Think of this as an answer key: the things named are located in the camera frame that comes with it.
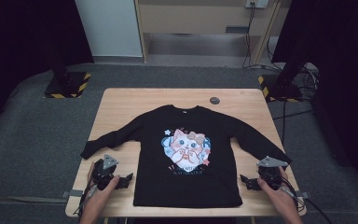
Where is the black long-sleeve shirt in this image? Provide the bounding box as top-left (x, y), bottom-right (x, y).
top-left (79, 104), bottom-right (293, 209)

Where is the black stand with striped base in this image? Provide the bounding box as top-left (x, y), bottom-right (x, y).
top-left (43, 59), bottom-right (92, 100)
top-left (257, 59), bottom-right (309, 103)

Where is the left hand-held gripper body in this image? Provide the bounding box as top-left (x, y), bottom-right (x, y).
top-left (91, 153), bottom-right (119, 191)

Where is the hand-held gripper cable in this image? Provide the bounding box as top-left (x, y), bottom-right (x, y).
top-left (278, 175), bottom-right (334, 224)
top-left (74, 182), bottom-right (100, 218)

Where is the black floor cable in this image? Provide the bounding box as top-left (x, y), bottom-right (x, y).
top-left (271, 100), bottom-right (315, 147)

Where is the black hanging power cable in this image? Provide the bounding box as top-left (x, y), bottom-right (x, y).
top-left (241, 3), bottom-right (257, 69)

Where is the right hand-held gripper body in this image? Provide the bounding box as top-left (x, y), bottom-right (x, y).
top-left (255, 155), bottom-right (290, 191)

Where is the bundle of black floor cables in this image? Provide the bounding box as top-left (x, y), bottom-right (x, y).
top-left (251, 36), bottom-right (322, 103)

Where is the person's left hand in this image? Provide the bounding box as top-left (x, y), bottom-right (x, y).
top-left (83, 161), bottom-right (121, 213)

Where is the left hand-held gripper cable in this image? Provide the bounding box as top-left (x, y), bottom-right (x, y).
top-left (74, 182), bottom-right (100, 218)

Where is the person's right hand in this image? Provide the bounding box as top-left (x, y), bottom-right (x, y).
top-left (256, 167), bottom-right (297, 217)

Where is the white panel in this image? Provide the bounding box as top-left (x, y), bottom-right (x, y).
top-left (74, 0), bottom-right (144, 58)

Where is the white power strip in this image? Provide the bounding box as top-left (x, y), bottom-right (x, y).
top-left (244, 0), bottom-right (270, 9)

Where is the right hand-held gripper cable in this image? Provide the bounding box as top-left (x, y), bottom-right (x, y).
top-left (278, 175), bottom-right (334, 224)

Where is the black curtain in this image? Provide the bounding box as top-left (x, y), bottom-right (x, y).
top-left (0, 0), bottom-right (95, 141)
top-left (271, 0), bottom-right (358, 197)

